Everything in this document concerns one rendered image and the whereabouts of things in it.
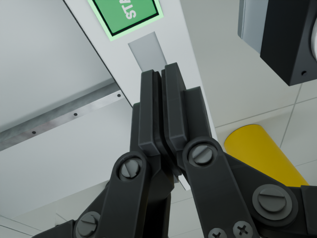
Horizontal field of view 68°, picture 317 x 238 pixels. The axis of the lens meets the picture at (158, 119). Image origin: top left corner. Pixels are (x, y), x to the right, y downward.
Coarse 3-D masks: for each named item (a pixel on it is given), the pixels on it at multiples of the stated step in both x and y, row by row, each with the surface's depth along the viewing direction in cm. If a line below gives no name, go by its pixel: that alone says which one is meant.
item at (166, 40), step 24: (72, 0) 20; (168, 0) 22; (96, 24) 22; (168, 24) 23; (96, 48) 23; (120, 48) 24; (144, 48) 25; (168, 48) 25; (192, 48) 26; (120, 72) 26; (192, 72) 28
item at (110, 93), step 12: (84, 96) 44; (96, 96) 42; (108, 96) 42; (120, 96) 42; (60, 108) 44; (72, 108) 43; (84, 108) 42; (96, 108) 43; (36, 120) 44; (48, 120) 43; (60, 120) 43; (12, 132) 44; (24, 132) 43; (36, 132) 44; (0, 144) 44; (12, 144) 45
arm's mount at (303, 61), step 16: (272, 0) 38; (288, 0) 34; (304, 0) 31; (272, 16) 39; (288, 16) 35; (304, 16) 32; (272, 32) 40; (288, 32) 36; (304, 32) 33; (272, 48) 41; (288, 48) 37; (304, 48) 35; (272, 64) 43; (288, 64) 38; (304, 64) 37; (288, 80) 40; (304, 80) 40
